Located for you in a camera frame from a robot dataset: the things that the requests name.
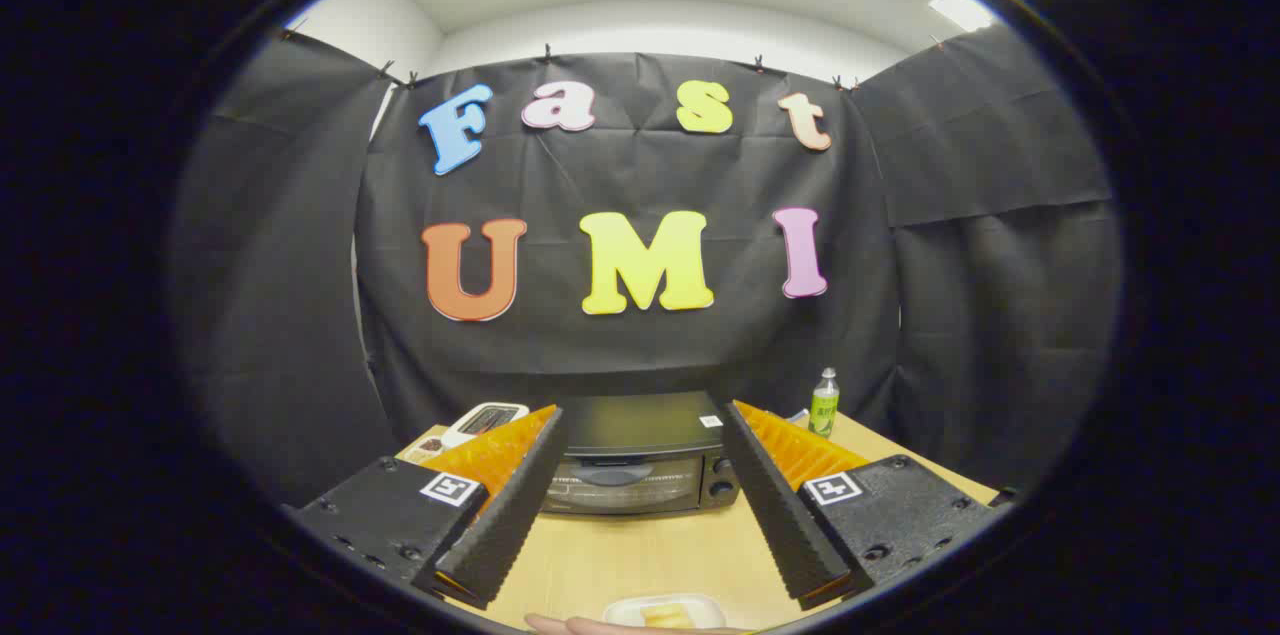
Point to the white oval plate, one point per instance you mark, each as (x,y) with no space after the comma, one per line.
(620,612)

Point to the small ceiling light panel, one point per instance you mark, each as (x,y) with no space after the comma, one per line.
(960,8)

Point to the green label drink bottle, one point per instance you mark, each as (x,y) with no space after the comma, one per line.
(824,410)

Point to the sliced yellow bread loaf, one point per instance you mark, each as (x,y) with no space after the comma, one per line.
(668,617)

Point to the row of black cloth clips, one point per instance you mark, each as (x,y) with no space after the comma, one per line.
(547,52)

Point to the white pop-up toaster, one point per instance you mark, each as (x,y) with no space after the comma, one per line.
(485,420)

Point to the black backdrop cloth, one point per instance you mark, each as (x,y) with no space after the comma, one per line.
(600,355)

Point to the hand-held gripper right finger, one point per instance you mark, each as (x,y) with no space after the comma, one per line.
(790,525)

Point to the black toaster oven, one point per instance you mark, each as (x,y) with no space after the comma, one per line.
(640,425)

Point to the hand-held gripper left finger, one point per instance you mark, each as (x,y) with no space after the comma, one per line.
(510,515)

